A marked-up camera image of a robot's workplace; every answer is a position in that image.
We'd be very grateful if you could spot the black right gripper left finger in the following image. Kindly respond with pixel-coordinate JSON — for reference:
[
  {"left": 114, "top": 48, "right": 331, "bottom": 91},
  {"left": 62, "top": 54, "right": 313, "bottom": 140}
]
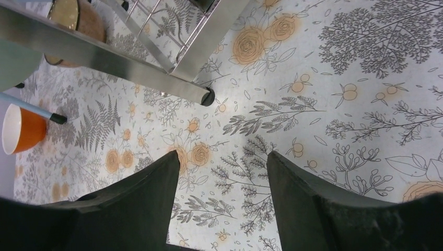
[{"left": 1, "top": 151, "right": 180, "bottom": 250}]

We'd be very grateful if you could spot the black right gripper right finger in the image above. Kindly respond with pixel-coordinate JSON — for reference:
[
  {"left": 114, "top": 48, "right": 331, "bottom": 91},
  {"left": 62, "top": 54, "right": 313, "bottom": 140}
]
[{"left": 267, "top": 152, "right": 442, "bottom": 250}]

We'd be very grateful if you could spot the orange white bowl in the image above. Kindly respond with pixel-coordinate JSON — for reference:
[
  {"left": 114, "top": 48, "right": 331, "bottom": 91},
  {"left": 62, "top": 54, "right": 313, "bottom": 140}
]
[{"left": 2, "top": 104, "right": 46, "bottom": 155}]

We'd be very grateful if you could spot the brown ceramic bowl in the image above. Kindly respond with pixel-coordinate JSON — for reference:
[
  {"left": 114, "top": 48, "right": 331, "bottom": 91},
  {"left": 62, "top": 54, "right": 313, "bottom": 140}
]
[{"left": 44, "top": 0, "right": 107, "bottom": 68}]

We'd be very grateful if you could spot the light green celadon bowl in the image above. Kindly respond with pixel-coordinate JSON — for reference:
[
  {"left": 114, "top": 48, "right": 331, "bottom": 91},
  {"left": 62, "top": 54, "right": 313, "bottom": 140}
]
[{"left": 1, "top": 39, "right": 43, "bottom": 92}]

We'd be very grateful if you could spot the stainless steel dish rack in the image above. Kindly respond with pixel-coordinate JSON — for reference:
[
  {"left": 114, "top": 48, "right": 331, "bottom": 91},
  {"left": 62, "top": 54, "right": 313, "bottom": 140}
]
[{"left": 1, "top": 1, "right": 248, "bottom": 106}]

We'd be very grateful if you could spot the floral patterned table mat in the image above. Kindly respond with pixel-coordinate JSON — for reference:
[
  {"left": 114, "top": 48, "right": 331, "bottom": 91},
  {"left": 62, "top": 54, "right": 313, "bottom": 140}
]
[{"left": 13, "top": 1, "right": 442, "bottom": 250}]

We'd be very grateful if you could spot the light blue perforated music stand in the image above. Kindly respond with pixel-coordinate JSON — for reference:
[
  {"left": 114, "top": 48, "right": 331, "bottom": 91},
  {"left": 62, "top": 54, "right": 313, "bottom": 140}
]
[{"left": 1, "top": 92, "right": 68, "bottom": 124}]

